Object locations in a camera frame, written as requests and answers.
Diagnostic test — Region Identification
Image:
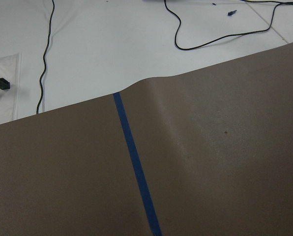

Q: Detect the long black desk cable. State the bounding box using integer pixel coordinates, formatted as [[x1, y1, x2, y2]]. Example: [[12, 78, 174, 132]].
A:
[[36, 0, 56, 115]]

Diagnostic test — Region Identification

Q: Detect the looped black desk cable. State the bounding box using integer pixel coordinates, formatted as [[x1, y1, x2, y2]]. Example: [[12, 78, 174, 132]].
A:
[[163, 0, 293, 51]]

